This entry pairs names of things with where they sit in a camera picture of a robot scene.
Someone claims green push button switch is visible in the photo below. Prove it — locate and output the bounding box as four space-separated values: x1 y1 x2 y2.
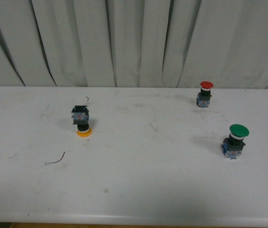
221 124 249 159

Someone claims yellow push button switch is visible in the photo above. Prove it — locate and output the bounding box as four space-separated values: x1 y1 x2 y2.
71 105 92 137

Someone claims red push button switch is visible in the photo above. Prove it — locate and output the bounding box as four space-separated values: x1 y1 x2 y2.
196 81 214 107

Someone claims curved thin wire piece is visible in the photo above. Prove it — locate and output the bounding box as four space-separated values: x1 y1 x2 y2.
48 152 66 164

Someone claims white pleated curtain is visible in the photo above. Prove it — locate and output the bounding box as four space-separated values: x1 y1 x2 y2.
0 0 268 89

